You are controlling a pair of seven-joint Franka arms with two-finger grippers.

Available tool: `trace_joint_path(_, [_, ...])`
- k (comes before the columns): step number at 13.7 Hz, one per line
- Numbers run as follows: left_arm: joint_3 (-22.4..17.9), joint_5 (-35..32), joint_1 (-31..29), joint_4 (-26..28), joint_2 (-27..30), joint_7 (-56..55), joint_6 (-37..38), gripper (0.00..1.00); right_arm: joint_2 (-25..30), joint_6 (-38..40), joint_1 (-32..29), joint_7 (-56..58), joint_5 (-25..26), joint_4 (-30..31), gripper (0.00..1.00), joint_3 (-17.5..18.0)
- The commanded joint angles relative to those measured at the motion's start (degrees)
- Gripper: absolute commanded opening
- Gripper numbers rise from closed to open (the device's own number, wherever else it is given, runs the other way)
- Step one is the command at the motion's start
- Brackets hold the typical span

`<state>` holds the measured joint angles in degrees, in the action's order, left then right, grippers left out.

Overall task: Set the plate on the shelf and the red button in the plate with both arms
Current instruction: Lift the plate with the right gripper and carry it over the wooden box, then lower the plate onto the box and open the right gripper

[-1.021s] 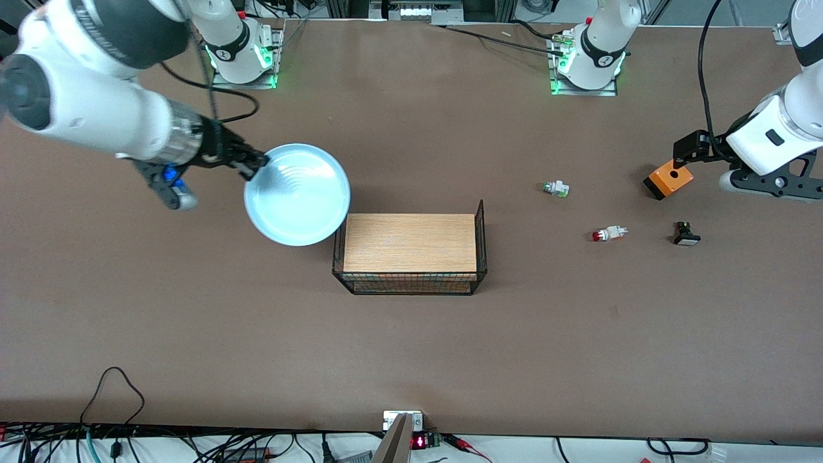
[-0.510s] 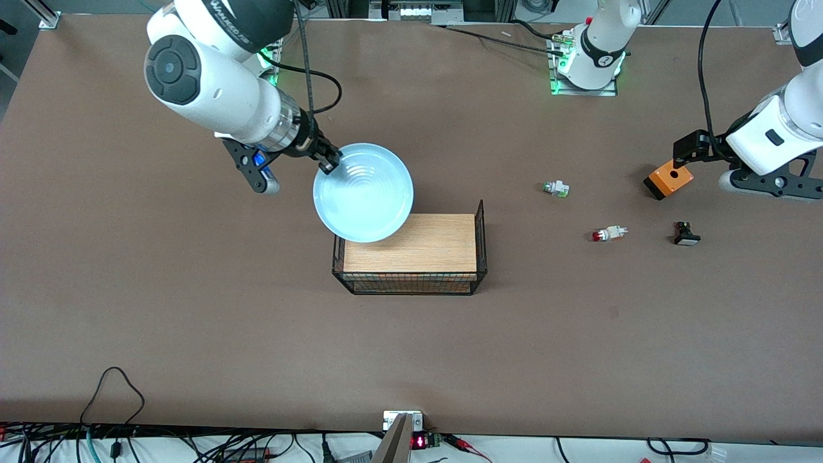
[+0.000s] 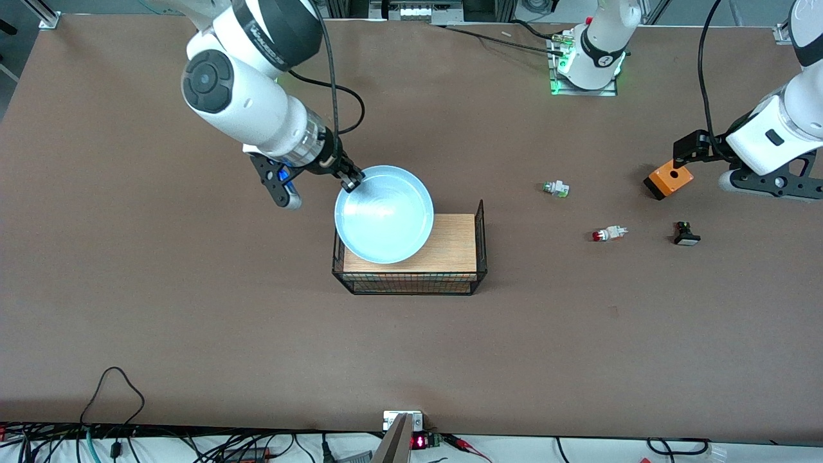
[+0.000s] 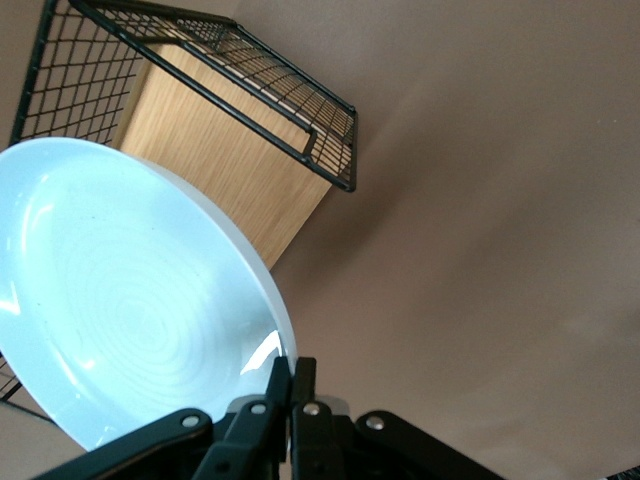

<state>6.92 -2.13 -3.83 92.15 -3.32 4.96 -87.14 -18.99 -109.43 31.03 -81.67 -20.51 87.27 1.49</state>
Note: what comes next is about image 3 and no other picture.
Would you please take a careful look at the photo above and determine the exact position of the light blue plate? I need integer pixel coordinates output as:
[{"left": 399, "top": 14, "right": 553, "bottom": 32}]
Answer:
[{"left": 334, "top": 165, "right": 435, "bottom": 265}]

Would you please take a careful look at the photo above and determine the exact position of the orange button box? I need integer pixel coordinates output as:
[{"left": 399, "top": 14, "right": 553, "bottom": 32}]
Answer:
[{"left": 644, "top": 161, "right": 694, "bottom": 201}]

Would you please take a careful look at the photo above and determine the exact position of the white device with lights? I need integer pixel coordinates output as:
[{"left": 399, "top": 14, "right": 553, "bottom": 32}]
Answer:
[{"left": 368, "top": 0, "right": 465, "bottom": 25}]

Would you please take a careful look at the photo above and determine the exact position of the white mounting block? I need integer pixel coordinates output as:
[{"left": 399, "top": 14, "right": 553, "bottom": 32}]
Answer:
[{"left": 384, "top": 411, "right": 424, "bottom": 431}]

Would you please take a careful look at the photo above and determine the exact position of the grey metal bar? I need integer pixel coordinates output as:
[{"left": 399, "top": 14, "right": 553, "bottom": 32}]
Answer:
[{"left": 372, "top": 413, "right": 412, "bottom": 463}]

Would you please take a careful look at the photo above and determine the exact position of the red clip lead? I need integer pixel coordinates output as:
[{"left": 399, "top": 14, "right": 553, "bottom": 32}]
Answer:
[{"left": 444, "top": 435, "right": 493, "bottom": 463}]

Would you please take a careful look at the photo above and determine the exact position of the black power adapter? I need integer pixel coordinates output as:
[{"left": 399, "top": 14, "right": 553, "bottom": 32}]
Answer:
[{"left": 222, "top": 446, "right": 272, "bottom": 462}]

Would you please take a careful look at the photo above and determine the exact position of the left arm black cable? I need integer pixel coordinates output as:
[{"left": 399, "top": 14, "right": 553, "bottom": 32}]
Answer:
[{"left": 698, "top": 0, "right": 740, "bottom": 161}]

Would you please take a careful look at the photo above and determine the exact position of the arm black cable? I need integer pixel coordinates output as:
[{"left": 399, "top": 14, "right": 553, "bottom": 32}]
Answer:
[
  {"left": 283, "top": 0, "right": 366, "bottom": 155},
  {"left": 698, "top": 0, "right": 740, "bottom": 161}
]

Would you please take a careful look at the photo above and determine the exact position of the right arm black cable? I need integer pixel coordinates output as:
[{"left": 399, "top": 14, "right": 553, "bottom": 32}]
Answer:
[{"left": 283, "top": 0, "right": 366, "bottom": 155}]

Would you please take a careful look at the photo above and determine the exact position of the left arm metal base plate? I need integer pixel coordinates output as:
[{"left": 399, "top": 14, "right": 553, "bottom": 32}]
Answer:
[{"left": 548, "top": 35, "right": 618, "bottom": 97}]

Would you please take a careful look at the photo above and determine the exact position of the black wire rack wooden top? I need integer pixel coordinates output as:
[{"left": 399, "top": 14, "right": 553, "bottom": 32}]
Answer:
[{"left": 332, "top": 199, "right": 488, "bottom": 296}]

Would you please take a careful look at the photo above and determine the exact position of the long black table cable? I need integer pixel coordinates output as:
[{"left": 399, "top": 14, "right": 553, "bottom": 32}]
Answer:
[{"left": 444, "top": 24, "right": 566, "bottom": 55}]

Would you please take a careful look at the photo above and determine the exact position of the short black curved cable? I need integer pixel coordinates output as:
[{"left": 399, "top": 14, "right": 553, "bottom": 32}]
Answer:
[{"left": 511, "top": 19, "right": 561, "bottom": 42}]

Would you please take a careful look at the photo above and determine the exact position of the black flat loop cable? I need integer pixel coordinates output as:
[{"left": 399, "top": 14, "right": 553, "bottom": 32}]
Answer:
[{"left": 646, "top": 437, "right": 711, "bottom": 457}]

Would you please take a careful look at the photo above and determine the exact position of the thin black looped cable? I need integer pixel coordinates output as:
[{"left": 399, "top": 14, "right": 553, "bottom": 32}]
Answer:
[{"left": 80, "top": 367, "right": 145, "bottom": 428}]

